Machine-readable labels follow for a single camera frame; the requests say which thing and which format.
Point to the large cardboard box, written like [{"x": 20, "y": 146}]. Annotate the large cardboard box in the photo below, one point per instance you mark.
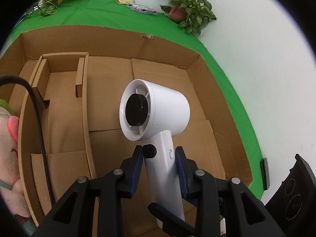
[{"x": 160, "y": 66}]

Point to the colourful patterned packet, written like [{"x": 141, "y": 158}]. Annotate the colourful patterned packet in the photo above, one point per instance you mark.
[{"x": 142, "y": 8}]

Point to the small cardboard divider tray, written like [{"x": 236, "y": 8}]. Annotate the small cardboard divider tray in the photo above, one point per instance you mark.
[{"x": 64, "y": 103}]

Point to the potted plant in terracotta pot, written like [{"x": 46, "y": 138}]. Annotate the potted plant in terracotta pot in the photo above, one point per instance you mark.
[{"x": 190, "y": 7}]

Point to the white hair dryer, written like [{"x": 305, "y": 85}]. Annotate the white hair dryer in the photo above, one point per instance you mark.
[{"x": 167, "y": 103}]

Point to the yellow packet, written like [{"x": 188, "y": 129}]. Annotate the yellow packet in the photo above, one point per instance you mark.
[{"x": 124, "y": 2}]

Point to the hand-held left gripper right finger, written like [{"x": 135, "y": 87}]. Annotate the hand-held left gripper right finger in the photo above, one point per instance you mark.
[{"x": 182, "y": 175}]

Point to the pink pig plush toy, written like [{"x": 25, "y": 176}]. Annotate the pink pig plush toy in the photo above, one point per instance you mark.
[{"x": 9, "y": 158}]

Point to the green tablecloth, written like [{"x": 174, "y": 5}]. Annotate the green tablecloth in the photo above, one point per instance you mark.
[{"x": 222, "y": 66}]

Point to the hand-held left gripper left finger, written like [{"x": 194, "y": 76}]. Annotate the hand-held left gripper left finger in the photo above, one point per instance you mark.
[{"x": 137, "y": 172}]

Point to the small black flat device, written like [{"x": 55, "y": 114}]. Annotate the small black flat device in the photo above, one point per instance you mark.
[{"x": 265, "y": 174}]

